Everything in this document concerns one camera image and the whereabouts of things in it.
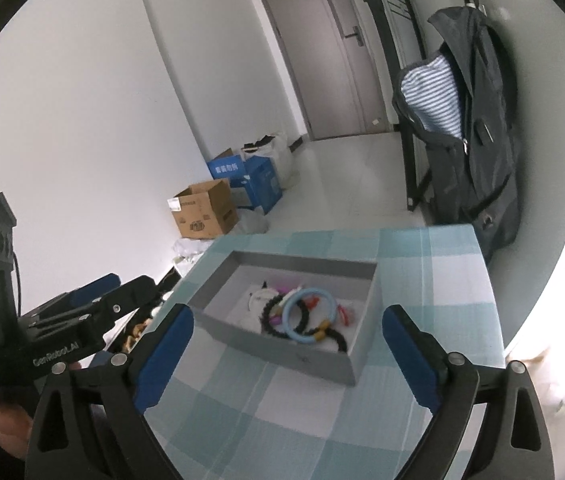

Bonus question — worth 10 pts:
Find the black spiral hair tie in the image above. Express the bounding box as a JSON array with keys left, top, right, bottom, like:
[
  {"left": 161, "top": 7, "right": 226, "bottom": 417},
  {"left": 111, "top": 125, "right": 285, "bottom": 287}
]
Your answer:
[{"left": 260, "top": 292, "right": 351, "bottom": 356}]

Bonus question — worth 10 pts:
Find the grey cardboard jewelry box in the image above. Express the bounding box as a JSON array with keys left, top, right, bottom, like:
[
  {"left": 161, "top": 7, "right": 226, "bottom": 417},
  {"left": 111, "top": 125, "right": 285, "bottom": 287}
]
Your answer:
[{"left": 187, "top": 250, "right": 381, "bottom": 386}]

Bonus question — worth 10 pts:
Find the person's left hand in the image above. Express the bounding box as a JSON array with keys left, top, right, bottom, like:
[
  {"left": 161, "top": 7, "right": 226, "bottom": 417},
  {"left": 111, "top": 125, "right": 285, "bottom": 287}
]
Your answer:
[{"left": 0, "top": 403, "right": 33, "bottom": 460}]

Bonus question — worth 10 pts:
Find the teal plaid bedsheet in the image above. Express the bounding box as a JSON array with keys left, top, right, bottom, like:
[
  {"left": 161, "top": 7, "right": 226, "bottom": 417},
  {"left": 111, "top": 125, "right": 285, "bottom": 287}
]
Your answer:
[{"left": 141, "top": 223, "right": 508, "bottom": 480}]

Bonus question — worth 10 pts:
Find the brown cardboard box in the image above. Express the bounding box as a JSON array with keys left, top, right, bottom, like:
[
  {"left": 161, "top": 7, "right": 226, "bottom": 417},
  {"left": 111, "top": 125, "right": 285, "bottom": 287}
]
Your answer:
[{"left": 168, "top": 179, "right": 239, "bottom": 240}]

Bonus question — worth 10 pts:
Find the red hair clip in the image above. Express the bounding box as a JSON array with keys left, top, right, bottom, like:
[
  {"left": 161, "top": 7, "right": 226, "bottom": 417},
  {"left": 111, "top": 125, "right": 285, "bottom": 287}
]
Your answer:
[{"left": 337, "top": 306, "right": 355, "bottom": 326}]

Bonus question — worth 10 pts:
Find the blue cardboard box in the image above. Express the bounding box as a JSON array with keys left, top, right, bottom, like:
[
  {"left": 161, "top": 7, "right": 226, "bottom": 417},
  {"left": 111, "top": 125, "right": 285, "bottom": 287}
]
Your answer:
[{"left": 208, "top": 150, "right": 282, "bottom": 214}]

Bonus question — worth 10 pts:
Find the red mushroom charm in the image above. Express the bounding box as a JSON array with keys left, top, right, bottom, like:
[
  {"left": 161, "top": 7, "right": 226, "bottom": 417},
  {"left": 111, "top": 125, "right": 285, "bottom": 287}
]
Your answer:
[{"left": 304, "top": 296, "right": 320, "bottom": 310}]

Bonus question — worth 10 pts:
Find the white plastic bag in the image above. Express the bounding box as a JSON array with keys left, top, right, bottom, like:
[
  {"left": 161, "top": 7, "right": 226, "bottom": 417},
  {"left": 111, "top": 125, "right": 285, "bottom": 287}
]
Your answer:
[{"left": 240, "top": 133, "right": 295, "bottom": 190}]

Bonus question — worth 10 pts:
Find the dark hanging jacket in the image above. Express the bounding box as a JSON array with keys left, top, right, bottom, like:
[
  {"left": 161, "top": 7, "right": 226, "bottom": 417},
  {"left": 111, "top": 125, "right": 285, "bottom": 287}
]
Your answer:
[{"left": 394, "top": 6, "right": 521, "bottom": 260}]

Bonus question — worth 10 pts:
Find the grey room door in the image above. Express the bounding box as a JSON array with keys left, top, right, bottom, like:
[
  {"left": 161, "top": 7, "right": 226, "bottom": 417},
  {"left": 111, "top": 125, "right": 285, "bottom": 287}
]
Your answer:
[{"left": 263, "top": 0, "right": 392, "bottom": 140}]

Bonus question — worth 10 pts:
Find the purple hair ring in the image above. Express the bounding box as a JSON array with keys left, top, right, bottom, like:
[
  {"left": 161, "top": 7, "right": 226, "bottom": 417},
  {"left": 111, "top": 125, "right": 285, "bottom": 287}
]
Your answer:
[{"left": 269, "top": 284, "right": 304, "bottom": 328}]

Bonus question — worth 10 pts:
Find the light blue hair tie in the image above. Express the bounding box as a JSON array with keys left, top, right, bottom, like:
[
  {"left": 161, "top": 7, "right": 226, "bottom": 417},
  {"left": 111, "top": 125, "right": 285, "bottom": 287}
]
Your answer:
[{"left": 281, "top": 286, "right": 338, "bottom": 346}]

